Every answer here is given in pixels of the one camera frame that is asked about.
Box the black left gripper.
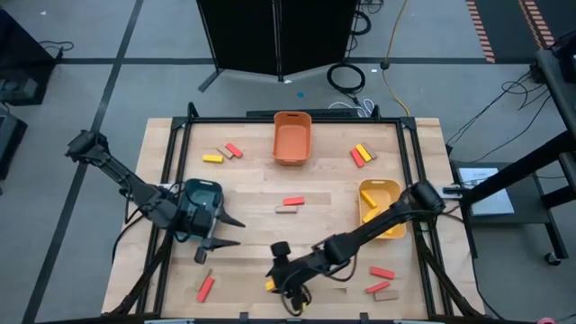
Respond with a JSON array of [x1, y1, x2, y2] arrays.
[[177, 197, 247, 266]]

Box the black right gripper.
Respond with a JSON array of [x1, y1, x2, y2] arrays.
[[265, 240, 319, 316]]

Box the teal plastic bin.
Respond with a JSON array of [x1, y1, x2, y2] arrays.
[[182, 177, 225, 215]]

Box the orange plastic bin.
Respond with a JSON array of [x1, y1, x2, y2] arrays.
[[272, 111, 313, 167]]

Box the yellow plastic bin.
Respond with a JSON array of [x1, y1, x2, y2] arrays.
[[357, 178, 408, 240]]

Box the black folding partition screen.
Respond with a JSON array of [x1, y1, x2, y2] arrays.
[[195, 0, 361, 94]]

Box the white sheet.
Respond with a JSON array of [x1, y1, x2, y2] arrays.
[[457, 166, 516, 217]]

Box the black equipment box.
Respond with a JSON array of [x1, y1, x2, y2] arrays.
[[0, 112, 29, 181]]

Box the black wheeled cart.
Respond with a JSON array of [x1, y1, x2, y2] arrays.
[[449, 159, 571, 266]]

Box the black diagonal beam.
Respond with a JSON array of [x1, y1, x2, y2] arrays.
[[461, 130, 576, 208]]

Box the black desk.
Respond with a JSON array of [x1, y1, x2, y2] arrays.
[[0, 7, 58, 107]]

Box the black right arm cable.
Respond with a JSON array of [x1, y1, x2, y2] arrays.
[[314, 251, 357, 284]]

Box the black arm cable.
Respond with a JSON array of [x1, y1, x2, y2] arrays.
[[111, 179, 190, 265], [314, 251, 357, 284]]

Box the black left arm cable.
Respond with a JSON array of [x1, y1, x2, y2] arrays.
[[111, 179, 190, 265]]

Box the white cable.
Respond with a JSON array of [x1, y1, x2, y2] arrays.
[[328, 97, 375, 119]]

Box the coiled black floor cable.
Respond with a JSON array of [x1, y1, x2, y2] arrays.
[[325, 61, 366, 95]]

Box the thin black floor cable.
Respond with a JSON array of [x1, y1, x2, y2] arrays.
[[38, 40, 76, 59]]

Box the black cable loop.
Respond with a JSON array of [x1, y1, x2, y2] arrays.
[[348, 0, 383, 37]]

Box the yellow extension cable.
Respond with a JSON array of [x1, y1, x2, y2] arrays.
[[381, 0, 411, 117]]

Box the tangled black floor cables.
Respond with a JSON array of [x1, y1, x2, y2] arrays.
[[445, 71, 554, 163]]

